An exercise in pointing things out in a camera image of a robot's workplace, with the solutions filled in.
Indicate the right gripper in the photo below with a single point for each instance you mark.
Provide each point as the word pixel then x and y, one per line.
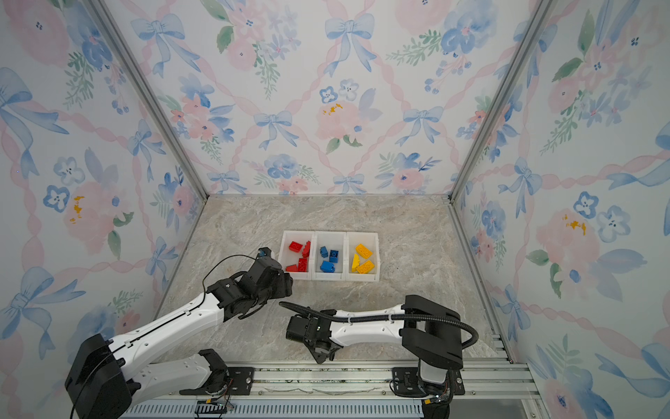
pixel 316 354

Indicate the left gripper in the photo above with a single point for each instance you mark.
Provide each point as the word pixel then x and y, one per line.
pixel 285 285

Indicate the blue square lego brick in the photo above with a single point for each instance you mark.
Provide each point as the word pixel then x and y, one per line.
pixel 327 267

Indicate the red curved lego brick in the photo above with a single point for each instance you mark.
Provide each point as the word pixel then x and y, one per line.
pixel 307 250

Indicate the yellow long lego brick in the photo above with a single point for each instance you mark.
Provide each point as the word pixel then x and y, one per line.
pixel 366 267
pixel 363 251

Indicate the yellow curved lego brick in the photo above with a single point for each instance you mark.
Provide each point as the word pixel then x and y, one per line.
pixel 355 262

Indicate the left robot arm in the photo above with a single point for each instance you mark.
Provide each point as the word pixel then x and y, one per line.
pixel 110 376

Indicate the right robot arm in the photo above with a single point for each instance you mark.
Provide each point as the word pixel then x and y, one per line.
pixel 434 334

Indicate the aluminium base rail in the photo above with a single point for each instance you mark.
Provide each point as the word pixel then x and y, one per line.
pixel 379 390

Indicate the left aluminium corner post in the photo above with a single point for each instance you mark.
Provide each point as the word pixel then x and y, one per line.
pixel 103 18

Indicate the aluminium corner post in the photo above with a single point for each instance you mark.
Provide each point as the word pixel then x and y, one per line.
pixel 103 18
pixel 536 25

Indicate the right aluminium corner post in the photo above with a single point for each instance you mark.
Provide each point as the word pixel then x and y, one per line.
pixel 536 25

